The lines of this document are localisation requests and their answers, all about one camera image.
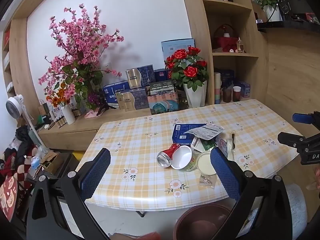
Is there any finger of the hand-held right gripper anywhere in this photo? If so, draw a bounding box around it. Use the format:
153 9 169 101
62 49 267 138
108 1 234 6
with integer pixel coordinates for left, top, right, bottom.
277 131 308 153
292 112 320 131

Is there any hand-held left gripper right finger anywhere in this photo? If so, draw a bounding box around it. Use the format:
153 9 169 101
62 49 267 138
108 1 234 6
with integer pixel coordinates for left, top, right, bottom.
210 147 293 240

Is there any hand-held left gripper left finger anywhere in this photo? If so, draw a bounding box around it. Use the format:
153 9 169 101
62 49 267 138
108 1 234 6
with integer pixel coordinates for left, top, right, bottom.
26 148 112 240

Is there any white printed pouch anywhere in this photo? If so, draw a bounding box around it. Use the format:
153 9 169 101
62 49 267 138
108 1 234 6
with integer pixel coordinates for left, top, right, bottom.
184 124 225 140

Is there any brown plastic bin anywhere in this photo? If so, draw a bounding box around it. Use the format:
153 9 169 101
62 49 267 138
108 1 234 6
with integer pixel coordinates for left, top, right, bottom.
174 204 234 240

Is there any blue coffee box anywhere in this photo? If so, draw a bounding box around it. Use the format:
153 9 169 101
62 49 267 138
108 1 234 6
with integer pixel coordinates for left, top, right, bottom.
172 123 208 147

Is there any crushed red can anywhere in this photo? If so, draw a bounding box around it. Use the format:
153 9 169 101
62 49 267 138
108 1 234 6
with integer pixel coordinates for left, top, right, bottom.
157 143 180 167

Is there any small clear bag of screws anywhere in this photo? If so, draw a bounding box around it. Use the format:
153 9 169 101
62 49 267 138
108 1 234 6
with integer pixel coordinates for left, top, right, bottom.
199 174 217 188

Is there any round white lid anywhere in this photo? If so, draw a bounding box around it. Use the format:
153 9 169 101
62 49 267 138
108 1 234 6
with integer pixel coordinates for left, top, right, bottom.
196 151 217 175

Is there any clear plastic bag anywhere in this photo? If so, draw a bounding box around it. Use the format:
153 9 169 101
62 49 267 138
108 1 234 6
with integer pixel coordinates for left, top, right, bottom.
216 132 237 160

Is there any white paper cup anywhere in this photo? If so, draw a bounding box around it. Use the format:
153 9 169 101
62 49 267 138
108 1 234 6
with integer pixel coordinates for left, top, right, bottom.
171 145 200 172

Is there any open cardboard box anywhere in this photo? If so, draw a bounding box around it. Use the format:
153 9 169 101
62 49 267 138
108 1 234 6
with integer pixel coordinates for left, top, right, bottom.
39 151 60 174

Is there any pink cloth item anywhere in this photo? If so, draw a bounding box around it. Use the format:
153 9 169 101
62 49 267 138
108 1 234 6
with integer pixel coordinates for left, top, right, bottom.
84 109 100 119

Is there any row of small brown bottles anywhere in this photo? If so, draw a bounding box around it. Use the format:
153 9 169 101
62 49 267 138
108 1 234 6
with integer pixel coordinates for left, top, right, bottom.
47 107 87 129

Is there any small blue patterned box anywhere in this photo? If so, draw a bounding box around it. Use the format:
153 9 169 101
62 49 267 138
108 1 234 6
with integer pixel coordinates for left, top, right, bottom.
239 81 251 98

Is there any black mini tripod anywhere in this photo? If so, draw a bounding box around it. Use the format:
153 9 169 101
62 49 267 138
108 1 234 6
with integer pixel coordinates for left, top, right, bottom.
96 91 117 117

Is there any red jar with white lid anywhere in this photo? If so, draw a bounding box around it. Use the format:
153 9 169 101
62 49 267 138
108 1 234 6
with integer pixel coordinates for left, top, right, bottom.
232 86 242 102

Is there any purple flower bunch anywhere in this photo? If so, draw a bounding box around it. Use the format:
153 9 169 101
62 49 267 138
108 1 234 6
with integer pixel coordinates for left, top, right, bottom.
86 92 100 109

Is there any brown glass jar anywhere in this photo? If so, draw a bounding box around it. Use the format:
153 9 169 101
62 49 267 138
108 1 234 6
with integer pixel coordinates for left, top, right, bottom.
222 87 232 103

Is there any gold and blue gift box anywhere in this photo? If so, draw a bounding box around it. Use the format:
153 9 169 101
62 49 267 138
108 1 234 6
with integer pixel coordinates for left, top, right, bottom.
125 64 155 89
117 89 150 112

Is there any pile of dark clothes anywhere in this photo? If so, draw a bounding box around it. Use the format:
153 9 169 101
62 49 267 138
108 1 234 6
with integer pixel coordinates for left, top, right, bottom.
0 125 35 180

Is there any faceted white vase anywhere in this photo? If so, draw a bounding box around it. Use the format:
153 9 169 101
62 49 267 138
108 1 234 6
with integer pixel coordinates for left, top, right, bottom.
182 80 208 108

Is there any orange flower bunch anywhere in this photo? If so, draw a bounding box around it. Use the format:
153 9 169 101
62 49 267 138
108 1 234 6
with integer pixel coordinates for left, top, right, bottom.
45 82 69 108

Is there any stack of pastel cups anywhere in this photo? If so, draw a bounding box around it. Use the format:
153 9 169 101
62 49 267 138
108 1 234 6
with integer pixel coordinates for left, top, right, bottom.
214 72 222 105

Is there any red patterned cushion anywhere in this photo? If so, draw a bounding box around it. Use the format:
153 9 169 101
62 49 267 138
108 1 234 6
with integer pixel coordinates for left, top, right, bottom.
0 176 18 222

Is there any black counter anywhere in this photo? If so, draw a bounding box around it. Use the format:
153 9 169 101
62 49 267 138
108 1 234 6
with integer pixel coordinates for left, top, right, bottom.
257 21 320 32

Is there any white desk fan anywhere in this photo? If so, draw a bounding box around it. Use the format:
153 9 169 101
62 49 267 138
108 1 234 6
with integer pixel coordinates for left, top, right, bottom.
5 94 38 130

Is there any red gift basket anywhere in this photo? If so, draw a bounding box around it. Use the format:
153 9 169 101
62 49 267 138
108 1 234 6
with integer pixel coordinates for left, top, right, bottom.
212 24 239 53

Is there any dark green box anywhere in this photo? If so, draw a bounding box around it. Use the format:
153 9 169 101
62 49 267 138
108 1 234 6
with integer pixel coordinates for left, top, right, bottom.
149 80 175 95

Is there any white flower pot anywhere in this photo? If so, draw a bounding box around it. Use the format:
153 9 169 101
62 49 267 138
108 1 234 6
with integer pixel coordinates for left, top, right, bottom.
264 4 282 22

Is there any red rose bouquet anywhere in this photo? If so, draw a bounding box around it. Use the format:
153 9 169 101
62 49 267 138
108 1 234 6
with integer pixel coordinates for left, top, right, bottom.
164 46 209 92

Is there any black device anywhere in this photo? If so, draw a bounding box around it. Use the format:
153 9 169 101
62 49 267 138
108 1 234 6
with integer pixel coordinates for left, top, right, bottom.
276 0 315 22

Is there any small dark blue box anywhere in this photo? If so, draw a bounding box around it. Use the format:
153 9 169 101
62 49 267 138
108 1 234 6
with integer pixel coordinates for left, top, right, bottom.
154 69 168 82

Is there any wooden shelf unit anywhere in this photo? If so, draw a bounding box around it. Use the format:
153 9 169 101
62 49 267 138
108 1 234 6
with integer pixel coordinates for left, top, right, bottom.
179 0 268 105

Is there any pink blossom arrangement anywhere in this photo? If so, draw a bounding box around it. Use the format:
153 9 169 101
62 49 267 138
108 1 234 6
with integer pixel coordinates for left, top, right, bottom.
37 4 125 110

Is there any large light blue box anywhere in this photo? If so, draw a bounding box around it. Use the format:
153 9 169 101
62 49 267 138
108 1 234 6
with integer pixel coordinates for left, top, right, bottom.
161 39 195 69

